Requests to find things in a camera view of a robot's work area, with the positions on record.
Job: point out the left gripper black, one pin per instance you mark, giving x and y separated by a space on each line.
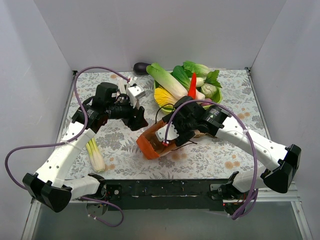
132 114

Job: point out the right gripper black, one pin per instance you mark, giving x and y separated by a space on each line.
183 136

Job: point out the orange paper bag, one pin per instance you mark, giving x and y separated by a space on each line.
149 144

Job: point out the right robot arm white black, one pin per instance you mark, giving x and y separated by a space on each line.
280 162

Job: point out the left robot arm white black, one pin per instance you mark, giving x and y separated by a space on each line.
48 184

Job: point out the floral tablecloth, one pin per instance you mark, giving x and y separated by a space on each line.
209 158

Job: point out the yellow cabbage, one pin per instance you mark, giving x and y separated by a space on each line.
164 99

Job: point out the orange carrot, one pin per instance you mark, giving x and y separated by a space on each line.
192 87

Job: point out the napa cabbage long green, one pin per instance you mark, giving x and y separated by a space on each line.
166 80

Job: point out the dark purple eggplant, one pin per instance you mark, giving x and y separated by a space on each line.
140 68

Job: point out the green celery stalk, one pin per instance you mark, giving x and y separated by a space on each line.
96 159

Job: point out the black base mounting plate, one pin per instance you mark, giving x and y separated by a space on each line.
162 194

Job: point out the pale green round cabbage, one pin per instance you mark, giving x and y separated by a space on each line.
209 90

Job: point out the green plastic basket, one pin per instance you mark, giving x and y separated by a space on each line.
199 83

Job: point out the white radish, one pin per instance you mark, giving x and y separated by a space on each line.
198 94

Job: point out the bok choy dark green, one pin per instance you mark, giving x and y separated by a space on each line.
179 74

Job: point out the leafy green herb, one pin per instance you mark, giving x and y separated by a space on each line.
212 78

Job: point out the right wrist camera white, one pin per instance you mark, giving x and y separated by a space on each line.
166 134

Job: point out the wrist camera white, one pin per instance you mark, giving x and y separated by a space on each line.
166 134
135 93

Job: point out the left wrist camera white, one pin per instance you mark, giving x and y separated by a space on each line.
135 93

